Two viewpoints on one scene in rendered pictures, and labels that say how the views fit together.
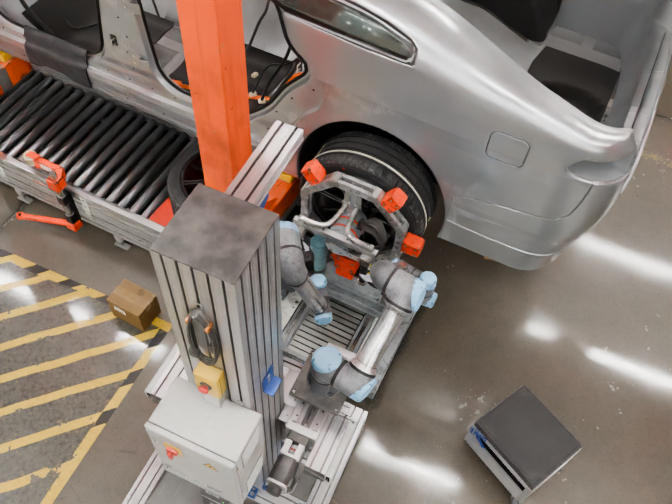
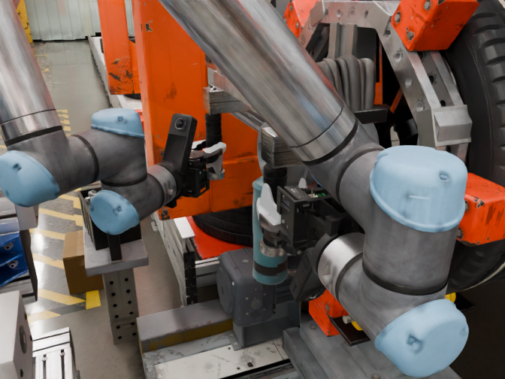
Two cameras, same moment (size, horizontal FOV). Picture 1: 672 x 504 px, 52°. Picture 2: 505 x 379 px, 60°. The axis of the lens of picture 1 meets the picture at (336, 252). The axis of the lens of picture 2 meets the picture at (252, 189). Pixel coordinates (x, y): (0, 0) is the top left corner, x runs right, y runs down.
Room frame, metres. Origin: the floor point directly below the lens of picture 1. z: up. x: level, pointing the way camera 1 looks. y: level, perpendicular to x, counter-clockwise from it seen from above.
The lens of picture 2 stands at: (1.30, -0.57, 1.13)
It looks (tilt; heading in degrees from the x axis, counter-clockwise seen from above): 24 degrees down; 47
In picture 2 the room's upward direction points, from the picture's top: straight up
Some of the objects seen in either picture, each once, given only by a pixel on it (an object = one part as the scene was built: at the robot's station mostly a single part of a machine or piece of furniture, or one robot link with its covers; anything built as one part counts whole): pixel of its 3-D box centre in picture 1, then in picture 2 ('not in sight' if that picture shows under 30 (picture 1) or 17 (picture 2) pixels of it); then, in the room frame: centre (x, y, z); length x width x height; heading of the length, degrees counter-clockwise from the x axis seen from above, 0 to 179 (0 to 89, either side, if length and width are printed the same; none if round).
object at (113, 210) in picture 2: not in sight; (126, 201); (1.60, 0.07, 0.81); 0.11 x 0.08 x 0.09; 22
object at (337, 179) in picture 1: (352, 220); (347, 144); (2.03, -0.07, 0.85); 0.54 x 0.07 x 0.54; 68
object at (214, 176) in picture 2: not in sight; (213, 144); (1.88, 0.18, 0.83); 0.04 x 0.04 x 0.16
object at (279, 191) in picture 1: (269, 190); (279, 142); (2.30, 0.38, 0.69); 0.52 x 0.17 x 0.35; 158
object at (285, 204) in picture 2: not in sight; (319, 229); (1.70, -0.27, 0.86); 0.12 x 0.08 x 0.09; 68
